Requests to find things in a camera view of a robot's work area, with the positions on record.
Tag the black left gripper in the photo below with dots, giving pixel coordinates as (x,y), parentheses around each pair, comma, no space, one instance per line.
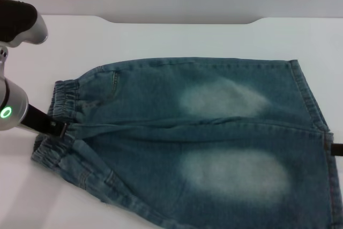
(40,121)

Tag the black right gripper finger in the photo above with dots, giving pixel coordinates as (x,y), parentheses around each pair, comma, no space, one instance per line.
(337,150)

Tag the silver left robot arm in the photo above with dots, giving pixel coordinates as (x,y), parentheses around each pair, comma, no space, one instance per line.
(13,97)

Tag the blue denim shorts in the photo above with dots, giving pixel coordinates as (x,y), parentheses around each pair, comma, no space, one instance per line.
(187,137)

